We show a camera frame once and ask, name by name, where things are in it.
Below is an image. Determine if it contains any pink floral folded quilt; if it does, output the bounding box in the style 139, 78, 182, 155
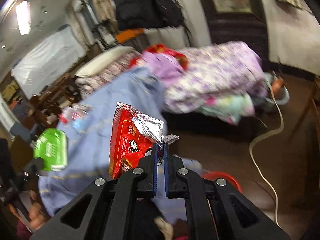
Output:
75, 50, 140, 99

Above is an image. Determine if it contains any red blanket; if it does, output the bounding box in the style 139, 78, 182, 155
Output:
129, 44, 189, 70

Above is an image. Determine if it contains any black hanging jacket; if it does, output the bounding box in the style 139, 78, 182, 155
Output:
113, 0, 184, 31

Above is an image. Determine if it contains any blue checked bed sheet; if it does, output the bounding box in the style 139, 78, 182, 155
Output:
37, 65, 203, 224

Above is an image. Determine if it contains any white power cable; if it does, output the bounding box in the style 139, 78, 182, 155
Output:
248, 80, 284, 227

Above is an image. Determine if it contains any white plastic cover sheet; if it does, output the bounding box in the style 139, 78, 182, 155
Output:
11, 25, 86, 99

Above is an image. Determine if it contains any red snack bag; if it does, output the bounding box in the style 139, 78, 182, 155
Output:
109, 102, 180, 179

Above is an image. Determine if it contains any person's left hand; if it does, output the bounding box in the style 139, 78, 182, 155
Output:
9, 191, 46, 231

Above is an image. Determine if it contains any blue face mask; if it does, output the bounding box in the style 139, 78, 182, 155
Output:
72, 118, 88, 133

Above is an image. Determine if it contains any orange box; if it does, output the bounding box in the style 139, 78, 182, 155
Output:
116, 28, 144, 44

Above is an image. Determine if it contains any ceiling light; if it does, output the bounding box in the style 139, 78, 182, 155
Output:
16, 1, 31, 35

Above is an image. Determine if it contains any blue plastic basin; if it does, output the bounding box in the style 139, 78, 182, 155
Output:
264, 73, 290, 106

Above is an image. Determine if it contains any lilac garment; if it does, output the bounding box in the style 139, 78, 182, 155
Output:
141, 51, 184, 88

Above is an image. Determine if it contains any red plastic trash basket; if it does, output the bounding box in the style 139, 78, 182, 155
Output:
202, 171, 242, 193

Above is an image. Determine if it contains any purple floral quilt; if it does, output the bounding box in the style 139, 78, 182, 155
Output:
163, 42, 267, 114

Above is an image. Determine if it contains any white pillow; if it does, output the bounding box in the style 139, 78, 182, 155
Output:
75, 45, 134, 77

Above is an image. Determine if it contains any pastel green pink blanket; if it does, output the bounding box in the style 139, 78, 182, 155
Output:
197, 93, 255, 125

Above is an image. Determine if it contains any dark carved wooden cabinet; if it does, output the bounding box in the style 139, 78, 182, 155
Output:
200, 0, 269, 60

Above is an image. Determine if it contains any brown pot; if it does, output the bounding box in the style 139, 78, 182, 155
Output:
271, 77, 284, 96

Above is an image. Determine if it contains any green tissue pack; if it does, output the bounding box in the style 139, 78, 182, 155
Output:
34, 128, 68, 172

